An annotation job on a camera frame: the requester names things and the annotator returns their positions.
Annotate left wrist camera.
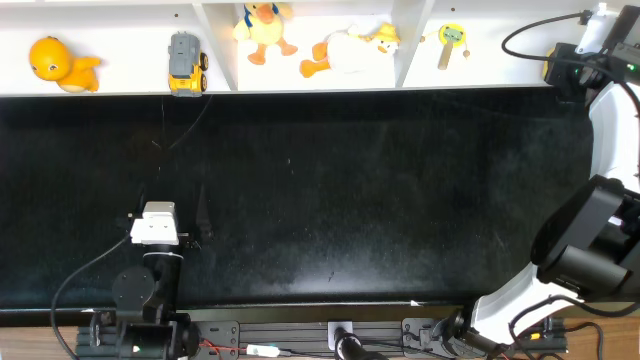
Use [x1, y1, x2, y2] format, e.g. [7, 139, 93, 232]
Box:
[129, 201, 180, 247]

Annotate many-coloured puzzle cube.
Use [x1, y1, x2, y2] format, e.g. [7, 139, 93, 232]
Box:
[541, 45, 557, 81]

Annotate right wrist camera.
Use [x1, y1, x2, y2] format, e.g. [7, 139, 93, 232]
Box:
[574, 2, 610, 56]

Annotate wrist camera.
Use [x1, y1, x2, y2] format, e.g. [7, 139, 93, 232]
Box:
[129, 201, 180, 247]
[574, 2, 610, 56]

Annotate white plush duck yellow hat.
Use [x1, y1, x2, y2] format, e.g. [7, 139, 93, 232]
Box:
[299, 22, 401, 80]

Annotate orange rubber dinosaur toy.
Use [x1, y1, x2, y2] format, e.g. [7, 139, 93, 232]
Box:
[28, 35, 103, 95]

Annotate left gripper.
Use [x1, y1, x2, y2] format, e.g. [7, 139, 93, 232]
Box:
[117, 183, 215, 254]

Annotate black cable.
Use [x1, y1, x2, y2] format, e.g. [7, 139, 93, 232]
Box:
[49, 234, 132, 360]
[500, 10, 640, 360]

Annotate yellow rattle drum toy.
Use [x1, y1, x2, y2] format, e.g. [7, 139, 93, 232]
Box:
[418, 23, 472, 71]

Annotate grey and yellow toy truck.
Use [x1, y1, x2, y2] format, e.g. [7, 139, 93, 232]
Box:
[167, 31, 210, 98]

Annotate white shelf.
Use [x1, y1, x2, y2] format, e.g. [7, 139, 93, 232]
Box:
[0, 0, 640, 98]

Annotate mounting rail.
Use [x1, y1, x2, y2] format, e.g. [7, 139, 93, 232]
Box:
[75, 319, 569, 360]

